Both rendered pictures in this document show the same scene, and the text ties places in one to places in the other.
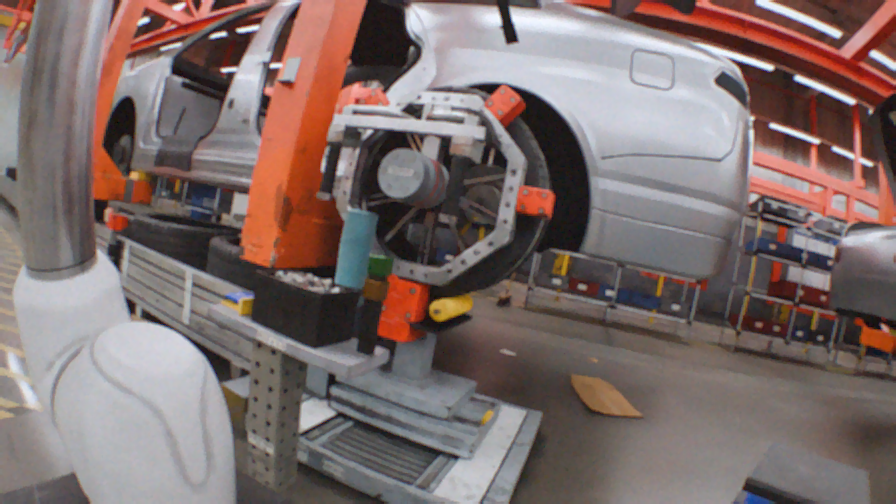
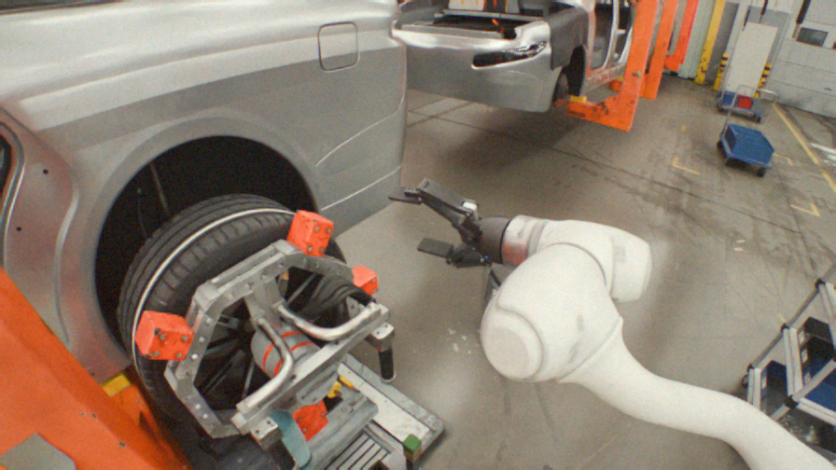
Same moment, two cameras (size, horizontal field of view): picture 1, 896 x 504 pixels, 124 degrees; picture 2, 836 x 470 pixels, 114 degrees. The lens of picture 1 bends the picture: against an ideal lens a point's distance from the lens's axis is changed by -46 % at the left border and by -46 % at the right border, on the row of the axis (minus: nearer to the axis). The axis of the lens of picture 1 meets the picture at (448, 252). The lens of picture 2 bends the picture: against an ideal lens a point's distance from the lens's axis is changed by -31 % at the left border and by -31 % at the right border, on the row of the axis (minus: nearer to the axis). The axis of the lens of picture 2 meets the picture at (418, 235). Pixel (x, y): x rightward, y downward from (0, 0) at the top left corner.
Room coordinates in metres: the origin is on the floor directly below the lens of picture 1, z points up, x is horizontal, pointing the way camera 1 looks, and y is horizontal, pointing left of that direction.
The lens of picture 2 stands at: (0.69, 0.52, 1.62)
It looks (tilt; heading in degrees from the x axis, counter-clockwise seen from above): 35 degrees down; 291
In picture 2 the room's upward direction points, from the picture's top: straight up
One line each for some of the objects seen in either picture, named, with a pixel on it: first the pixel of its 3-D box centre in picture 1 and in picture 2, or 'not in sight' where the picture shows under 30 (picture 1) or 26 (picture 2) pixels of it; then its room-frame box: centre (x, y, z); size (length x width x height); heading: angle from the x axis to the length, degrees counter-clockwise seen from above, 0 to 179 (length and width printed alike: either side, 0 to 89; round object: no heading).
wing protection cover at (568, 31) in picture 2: not in sight; (563, 35); (0.70, -2.98, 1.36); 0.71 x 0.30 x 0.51; 71
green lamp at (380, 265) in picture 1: (380, 265); (411, 444); (0.86, 0.13, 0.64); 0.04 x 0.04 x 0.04; 71
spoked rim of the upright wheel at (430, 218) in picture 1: (446, 192); (244, 313); (1.40, 0.04, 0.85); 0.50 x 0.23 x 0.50; 71
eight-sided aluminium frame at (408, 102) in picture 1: (426, 184); (276, 346); (1.24, 0.10, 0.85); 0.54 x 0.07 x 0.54; 71
